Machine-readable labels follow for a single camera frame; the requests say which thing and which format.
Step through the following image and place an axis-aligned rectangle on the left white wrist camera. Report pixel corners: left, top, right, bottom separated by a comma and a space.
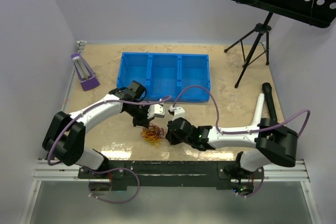
148, 104, 165, 119

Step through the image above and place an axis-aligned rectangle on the blue three-compartment bin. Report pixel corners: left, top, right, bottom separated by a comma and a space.
117, 52, 211, 103

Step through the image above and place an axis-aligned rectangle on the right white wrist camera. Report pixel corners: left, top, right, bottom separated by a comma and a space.
168, 106, 185, 121

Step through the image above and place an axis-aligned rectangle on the black microphone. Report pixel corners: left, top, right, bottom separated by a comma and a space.
262, 82, 278, 122

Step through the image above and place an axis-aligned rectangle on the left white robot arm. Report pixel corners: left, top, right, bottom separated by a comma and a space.
43, 81, 151, 178

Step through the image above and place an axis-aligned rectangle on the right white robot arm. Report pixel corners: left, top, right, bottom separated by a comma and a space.
165, 118, 298, 178

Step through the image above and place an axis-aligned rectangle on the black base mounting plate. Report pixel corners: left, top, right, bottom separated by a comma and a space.
78, 161, 263, 191

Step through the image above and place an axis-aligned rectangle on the coloured cable bundle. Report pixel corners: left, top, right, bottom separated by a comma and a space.
140, 124, 166, 149

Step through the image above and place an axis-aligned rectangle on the purple metronome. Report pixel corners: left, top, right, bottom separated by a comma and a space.
71, 53, 100, 91

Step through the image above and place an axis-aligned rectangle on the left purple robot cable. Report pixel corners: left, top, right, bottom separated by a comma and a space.
47, 95, 173, 166

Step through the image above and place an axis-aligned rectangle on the white plastic tube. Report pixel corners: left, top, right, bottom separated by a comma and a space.
251, 93, 265, 125

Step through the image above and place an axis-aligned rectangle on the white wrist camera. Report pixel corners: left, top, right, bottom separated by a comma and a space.
148, 104, 165, 119
168, 106, 185, 121

